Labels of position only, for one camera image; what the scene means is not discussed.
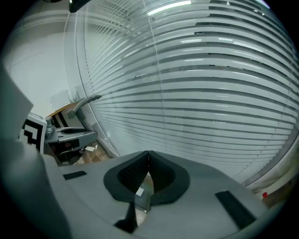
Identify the round yellow table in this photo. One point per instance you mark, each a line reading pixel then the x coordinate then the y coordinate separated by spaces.
pixel 60 111

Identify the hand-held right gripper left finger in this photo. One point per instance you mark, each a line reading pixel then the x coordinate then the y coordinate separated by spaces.
pixel 98 186

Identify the white box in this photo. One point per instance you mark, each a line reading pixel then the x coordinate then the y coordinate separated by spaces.
pixel 59 100

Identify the black head-worn camera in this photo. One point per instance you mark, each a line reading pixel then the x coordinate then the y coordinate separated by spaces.
pixel 79 5

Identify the red-capped plastic bottle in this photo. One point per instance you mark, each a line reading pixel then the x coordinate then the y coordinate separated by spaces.
pixel 265 195

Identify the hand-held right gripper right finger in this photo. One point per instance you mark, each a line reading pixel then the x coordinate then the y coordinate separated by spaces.
pixel 205 198

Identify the white slatted window blind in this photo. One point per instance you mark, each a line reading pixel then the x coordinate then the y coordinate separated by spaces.
pixel 198 93

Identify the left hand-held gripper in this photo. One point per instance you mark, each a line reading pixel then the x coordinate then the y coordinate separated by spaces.
pixel 32 133

